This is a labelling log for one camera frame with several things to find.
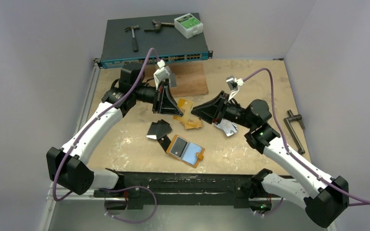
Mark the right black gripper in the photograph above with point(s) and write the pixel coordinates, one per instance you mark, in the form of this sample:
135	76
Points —
221	106

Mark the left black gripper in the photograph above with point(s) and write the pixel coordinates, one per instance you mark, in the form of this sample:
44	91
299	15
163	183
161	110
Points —
165	105

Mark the single gold card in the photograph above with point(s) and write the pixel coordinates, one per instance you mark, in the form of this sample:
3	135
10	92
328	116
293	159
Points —
185	106

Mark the single black card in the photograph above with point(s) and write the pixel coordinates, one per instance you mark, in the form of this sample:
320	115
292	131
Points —
164	142

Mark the orange leather card holder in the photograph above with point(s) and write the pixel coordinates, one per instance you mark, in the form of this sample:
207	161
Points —
185	151

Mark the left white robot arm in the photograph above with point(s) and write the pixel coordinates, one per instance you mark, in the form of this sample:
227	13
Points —
67	165

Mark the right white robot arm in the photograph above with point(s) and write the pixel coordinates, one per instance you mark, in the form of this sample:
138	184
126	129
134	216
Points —
322	196

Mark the wooden board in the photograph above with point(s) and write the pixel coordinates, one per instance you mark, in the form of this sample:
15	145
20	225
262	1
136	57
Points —
190	79

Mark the claw hammer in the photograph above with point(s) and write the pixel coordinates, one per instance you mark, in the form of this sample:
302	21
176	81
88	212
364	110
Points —
134	40

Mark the rusty pliers tool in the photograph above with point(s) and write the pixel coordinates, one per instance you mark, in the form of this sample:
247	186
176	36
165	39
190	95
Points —
158	25

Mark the white green electrical box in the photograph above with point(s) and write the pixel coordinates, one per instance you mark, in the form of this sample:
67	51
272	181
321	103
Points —
188	25

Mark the metal post bracket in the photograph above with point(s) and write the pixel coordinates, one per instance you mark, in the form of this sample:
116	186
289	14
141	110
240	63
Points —
173	82

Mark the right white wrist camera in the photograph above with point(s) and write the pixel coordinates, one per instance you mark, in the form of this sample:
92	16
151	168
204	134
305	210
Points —
234	85

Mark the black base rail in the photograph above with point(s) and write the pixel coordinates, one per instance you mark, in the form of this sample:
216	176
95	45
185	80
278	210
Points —
149	188

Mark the grey metal crank handle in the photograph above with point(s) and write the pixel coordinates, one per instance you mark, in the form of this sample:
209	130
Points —
288	121

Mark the aluminium frame rail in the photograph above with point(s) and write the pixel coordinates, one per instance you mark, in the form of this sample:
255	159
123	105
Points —
76	127

